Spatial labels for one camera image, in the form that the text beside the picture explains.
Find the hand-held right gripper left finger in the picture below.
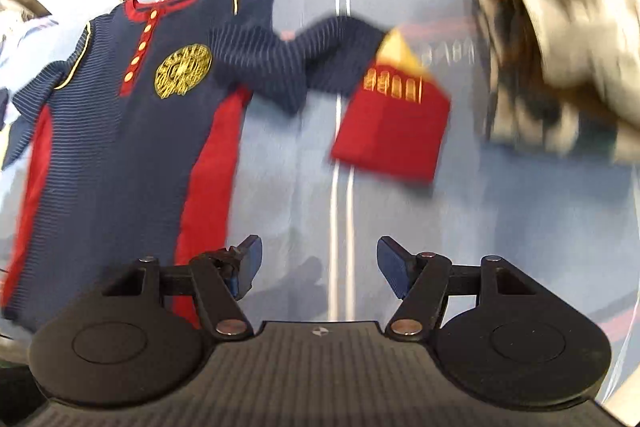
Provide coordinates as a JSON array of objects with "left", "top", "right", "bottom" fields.
[{"left": 101, "top": 234, "right": 264, "bottom": 339}]

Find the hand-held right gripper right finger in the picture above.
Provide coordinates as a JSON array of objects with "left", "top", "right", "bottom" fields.
[{"left": 376, "top": 235, "right": 539, "bottom": 341}]

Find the navy and red knit sweater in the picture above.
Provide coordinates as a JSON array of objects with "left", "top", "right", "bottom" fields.
[{"left": 0, "top": 0, "right": 452, "bottom": 333}]

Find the light blue striped blanket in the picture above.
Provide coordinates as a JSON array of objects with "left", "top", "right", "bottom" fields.
[{"left": 0, "top": 0, "right": 640, "bottom": 408}]

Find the grey cloth pile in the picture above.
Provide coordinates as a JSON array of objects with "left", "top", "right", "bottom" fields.
[{"left": 472, "top": 0, "right": 640, "bottom": 165}]

